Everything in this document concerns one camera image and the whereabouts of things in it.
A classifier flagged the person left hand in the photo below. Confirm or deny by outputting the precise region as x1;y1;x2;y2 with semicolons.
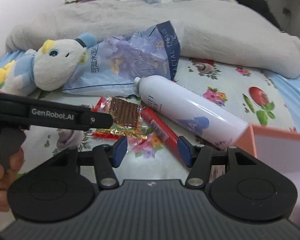
0;147;24;212

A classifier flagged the brown wafer red packet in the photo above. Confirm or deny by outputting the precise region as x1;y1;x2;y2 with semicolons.
93;96;147;140

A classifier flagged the red sausage stick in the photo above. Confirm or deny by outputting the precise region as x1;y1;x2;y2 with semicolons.
140;107;184;165

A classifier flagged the white spray bottle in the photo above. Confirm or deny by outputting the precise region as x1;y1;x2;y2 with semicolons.
134;75;249;150

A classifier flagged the white blue plush duck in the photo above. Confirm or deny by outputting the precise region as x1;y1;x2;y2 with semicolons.
0;34;97;96

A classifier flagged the blue facial tissue pack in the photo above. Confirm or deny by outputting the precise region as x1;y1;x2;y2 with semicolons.
62;20;184;97

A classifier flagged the floral tomato bed sheet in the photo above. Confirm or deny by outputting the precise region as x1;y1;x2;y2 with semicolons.
0;49;300;228

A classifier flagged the pink storage box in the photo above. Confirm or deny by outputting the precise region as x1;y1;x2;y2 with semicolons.
210;124;300;233

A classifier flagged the grey blanket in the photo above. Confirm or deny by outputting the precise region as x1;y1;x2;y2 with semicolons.
5;0;300;79

